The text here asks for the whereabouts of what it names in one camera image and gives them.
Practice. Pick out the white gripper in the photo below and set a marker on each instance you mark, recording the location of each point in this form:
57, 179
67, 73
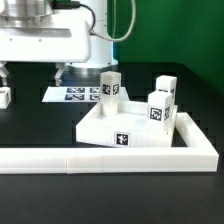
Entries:
60, 39

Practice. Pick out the white square tabletop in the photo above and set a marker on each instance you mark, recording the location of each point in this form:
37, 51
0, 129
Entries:
129, 128

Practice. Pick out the white sheet with AprilTags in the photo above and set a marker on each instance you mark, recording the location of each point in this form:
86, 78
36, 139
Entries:
71, 94

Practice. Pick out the white L-shaped obstacle fence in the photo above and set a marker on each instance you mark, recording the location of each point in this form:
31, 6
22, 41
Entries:
198, 155

